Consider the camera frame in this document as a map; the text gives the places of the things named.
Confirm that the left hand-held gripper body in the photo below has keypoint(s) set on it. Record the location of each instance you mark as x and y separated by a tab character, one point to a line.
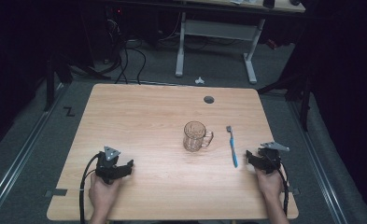
107	168

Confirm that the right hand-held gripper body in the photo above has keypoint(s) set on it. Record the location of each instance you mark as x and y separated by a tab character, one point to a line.
271	158

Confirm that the blue toothbrush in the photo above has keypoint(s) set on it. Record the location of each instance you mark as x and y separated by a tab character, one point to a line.
233	149

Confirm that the clear glass mug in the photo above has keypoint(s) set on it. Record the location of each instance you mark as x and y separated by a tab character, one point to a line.
194	137

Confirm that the person's right hand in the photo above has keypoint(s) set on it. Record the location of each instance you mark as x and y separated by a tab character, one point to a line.
270	185

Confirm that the person's left hand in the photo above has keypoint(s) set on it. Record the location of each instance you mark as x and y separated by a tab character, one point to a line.
102	194

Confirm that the grey tape strip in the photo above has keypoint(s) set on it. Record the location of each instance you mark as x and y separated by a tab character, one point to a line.
293	191
56	192

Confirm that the black metal stand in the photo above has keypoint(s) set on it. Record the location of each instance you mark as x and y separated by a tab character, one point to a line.
304	102
49	87

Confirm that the small white floor object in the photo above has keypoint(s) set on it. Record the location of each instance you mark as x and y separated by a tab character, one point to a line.
199	81

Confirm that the small red floor object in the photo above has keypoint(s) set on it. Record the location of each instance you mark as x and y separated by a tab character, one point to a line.
272	44

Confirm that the white-framed background desk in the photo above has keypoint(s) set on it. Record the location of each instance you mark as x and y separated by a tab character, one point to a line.
217	30

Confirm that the dark computer tower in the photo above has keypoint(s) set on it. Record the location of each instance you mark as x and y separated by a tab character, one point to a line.
114	28

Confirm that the black object on desk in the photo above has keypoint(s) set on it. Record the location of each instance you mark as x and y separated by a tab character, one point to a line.
268	3

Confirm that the metal floor rail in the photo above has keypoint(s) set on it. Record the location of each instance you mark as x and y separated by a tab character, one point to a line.
319	165
19	155

